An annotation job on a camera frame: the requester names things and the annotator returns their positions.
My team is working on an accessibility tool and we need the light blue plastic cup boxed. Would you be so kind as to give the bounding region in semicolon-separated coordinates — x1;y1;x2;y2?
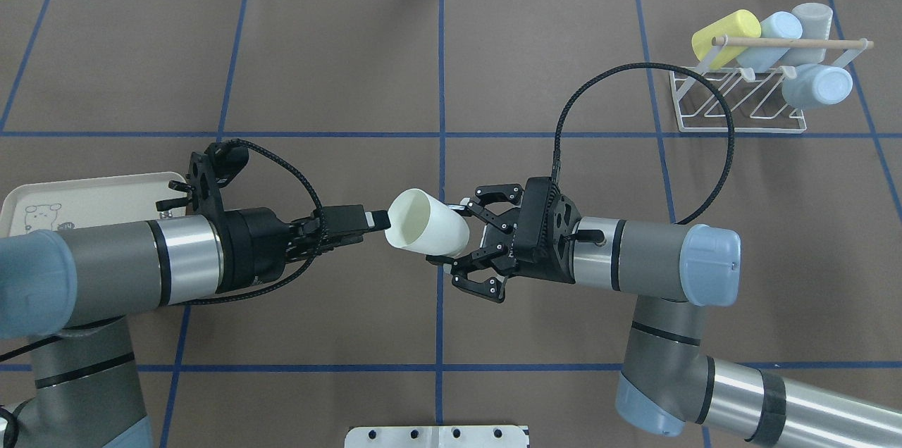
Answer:
781;65;853;111

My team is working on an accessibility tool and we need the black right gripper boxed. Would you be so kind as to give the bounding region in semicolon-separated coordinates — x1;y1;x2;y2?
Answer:
426;178;582;304

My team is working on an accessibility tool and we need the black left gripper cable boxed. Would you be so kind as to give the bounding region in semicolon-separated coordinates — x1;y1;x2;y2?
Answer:
183;138;325;306

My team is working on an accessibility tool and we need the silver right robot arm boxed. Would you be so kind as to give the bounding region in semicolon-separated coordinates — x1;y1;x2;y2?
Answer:
426;176;901;447

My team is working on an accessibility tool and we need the grey plastic cup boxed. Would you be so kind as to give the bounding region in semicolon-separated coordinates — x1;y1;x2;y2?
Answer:
779;2;834;66

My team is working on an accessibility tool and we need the cream white plastic cup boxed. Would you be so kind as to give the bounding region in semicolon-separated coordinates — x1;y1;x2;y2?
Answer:
385;188;470;256

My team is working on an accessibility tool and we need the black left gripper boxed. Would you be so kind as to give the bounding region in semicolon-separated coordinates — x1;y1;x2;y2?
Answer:
212;205;392;294

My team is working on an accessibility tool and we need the yellow plastic cup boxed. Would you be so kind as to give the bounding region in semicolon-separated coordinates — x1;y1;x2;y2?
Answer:
691;9;762;70

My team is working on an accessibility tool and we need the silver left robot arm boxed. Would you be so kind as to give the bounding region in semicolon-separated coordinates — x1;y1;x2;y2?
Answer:
2;205;390;447

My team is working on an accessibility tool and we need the cream plastic tray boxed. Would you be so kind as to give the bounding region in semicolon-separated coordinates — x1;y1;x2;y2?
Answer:
1;172;185;237

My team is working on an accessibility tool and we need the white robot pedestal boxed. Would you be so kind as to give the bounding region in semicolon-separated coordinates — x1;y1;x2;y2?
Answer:
344;423;531;447

